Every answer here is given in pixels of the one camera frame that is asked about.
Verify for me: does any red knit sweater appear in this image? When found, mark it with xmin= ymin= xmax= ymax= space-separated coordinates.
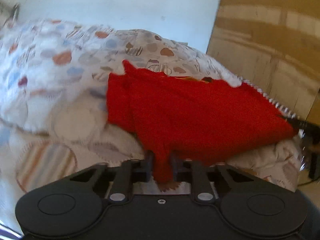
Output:
xmin=106 ymin=60 xmax=298 ymax=184

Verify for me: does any circle patterned quilt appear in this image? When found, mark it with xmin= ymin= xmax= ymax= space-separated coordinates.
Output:
xmin=0 ymin=18 xmax=304 ymax=230

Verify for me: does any brown cardboard panel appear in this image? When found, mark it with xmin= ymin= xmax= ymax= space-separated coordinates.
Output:
xmin=207 ymin=0 xmax=319 ymax=124

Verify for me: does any navy white striped bedsheet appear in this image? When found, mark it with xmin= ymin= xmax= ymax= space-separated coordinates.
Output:
xmin=0 ymin=224 xmax=23 ymax=240

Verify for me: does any metal bed headboard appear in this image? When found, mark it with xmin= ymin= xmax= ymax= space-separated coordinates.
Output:
xmin=0 ymin=1 xmax=20 ymax=29

